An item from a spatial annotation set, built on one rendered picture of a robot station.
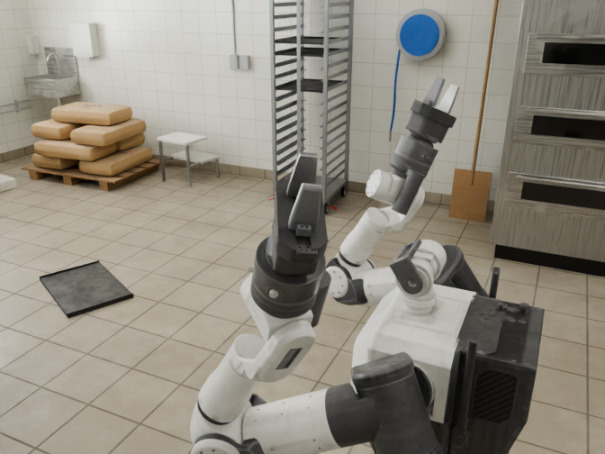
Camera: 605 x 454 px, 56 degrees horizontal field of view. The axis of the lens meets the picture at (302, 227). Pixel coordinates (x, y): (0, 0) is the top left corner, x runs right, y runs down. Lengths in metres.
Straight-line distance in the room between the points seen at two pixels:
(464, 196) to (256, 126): 2.18
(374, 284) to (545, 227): 2.91
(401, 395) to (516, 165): 3.28
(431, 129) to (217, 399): 0.72
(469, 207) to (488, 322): 3.91
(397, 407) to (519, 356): 0.23
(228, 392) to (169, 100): 5.55
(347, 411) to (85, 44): 6.16
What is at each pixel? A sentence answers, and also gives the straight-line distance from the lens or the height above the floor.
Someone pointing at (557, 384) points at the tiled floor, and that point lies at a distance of 3.12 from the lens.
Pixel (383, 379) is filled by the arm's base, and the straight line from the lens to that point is 0.84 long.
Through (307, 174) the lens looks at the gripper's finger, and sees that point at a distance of 0.64.
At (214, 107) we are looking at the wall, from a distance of 5.98.
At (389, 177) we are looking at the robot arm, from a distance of 1.25.
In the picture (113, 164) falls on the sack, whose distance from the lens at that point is 5.78.
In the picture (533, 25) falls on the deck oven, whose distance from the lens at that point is 3.89.
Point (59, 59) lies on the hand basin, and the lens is 7.23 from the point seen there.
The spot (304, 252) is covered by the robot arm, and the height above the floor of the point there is 1.50.
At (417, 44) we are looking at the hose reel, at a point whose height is 1.38.
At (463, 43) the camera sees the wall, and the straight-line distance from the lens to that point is 4.98.
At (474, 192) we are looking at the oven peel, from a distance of 4.89.
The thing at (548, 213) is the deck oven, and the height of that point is 0.41.
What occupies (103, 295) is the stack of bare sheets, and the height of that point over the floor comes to 0.02.
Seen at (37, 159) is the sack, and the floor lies 0.21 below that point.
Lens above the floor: 1.76
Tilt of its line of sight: 22 degrees down
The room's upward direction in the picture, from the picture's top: straight up
